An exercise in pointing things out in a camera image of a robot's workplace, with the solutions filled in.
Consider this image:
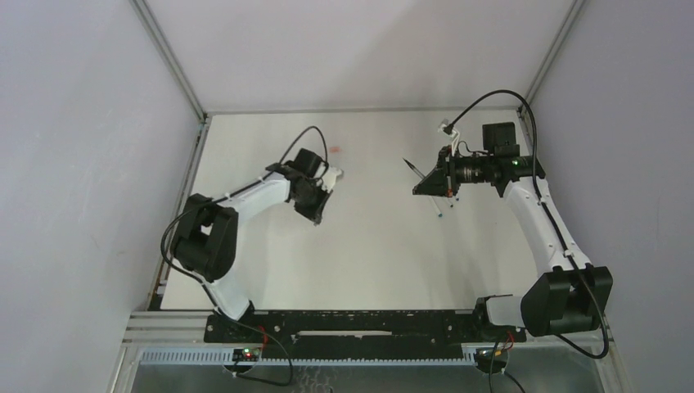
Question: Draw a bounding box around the black checkered pen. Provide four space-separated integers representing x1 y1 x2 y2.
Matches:
403 158 425 179

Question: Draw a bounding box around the white pen green end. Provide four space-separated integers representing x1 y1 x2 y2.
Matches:
428 196 443 218

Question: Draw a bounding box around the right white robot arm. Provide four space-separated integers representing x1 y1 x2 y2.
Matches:
412 121 613 337

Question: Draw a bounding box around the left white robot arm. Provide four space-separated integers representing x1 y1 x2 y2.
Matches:
163 148 344 320

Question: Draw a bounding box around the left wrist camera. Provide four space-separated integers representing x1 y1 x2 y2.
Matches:
321 166 344 193

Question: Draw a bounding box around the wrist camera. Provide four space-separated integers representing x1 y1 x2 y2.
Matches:
438 119 460 157
321 166 344 193

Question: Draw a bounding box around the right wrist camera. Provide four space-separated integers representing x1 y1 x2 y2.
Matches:
438 119 460 157

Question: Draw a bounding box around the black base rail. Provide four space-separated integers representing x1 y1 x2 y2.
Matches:
203 305 527 361

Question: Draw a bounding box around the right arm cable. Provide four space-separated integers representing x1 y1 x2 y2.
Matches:
443 89 611 393

